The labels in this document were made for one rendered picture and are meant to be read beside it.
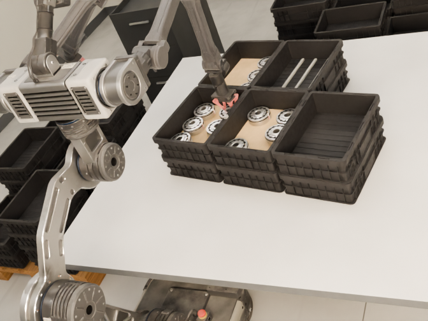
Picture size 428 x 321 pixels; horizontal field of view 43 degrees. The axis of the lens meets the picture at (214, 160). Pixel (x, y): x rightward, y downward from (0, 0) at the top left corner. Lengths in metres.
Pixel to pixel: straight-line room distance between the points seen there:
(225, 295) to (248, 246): 0.52
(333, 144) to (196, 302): 0.97
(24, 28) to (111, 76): 4.11
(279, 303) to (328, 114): 0.98
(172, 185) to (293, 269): 0.79
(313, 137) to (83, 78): 0.98
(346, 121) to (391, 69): 0.57
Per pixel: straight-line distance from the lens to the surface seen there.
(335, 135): 2.23
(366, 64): 2.86
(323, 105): 2.34
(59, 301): 1.90
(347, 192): 2.07
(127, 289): 3.18
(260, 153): 2.09
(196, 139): 2.47
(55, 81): 1.80
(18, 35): 5.72
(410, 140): 2.34
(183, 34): 3.98
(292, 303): 2.75
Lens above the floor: 2.21
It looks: 37 degrees down
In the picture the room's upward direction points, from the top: 23 degrees counter-clockwise
